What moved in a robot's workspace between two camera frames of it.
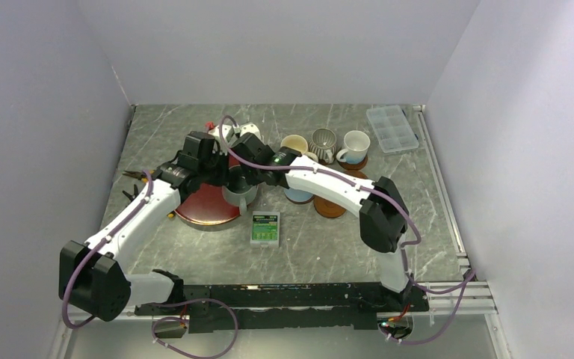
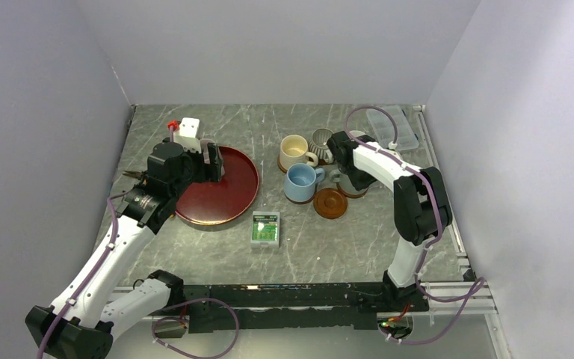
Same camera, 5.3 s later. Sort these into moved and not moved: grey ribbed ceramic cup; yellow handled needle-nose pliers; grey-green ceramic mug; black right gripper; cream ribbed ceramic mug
Moved: grey-green ceramic mug; black right gripper
Not moved: yellow handled needle-nose pliers; grey ribbed ceramic cup; cream ribbed ceramic mug
